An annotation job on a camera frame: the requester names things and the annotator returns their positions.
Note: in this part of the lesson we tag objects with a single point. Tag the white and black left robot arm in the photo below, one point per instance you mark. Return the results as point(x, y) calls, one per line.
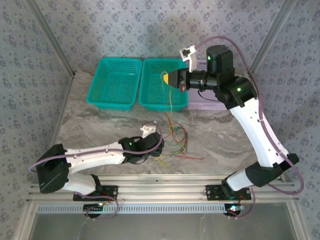
point(95, 157)

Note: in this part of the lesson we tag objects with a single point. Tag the teal perforated plastic basket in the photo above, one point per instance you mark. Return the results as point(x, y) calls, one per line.
point(112, 82)
point(155, 95)

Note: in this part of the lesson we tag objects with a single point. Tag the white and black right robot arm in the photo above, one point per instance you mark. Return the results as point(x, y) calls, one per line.
point(257, 135)

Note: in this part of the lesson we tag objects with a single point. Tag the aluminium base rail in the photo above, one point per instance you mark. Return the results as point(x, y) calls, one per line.
point(162, 183)

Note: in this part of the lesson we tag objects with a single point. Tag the aluminium frame post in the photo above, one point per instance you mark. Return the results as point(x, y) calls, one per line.
point(272, 37)
point(50, 37)

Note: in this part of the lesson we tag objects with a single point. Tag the lilac perforated plastic basket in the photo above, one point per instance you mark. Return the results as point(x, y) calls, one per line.
point(205, 106)

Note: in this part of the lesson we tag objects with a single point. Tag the small black controller board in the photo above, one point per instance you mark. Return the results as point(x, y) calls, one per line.
point(233, 208)
point(93, 208)

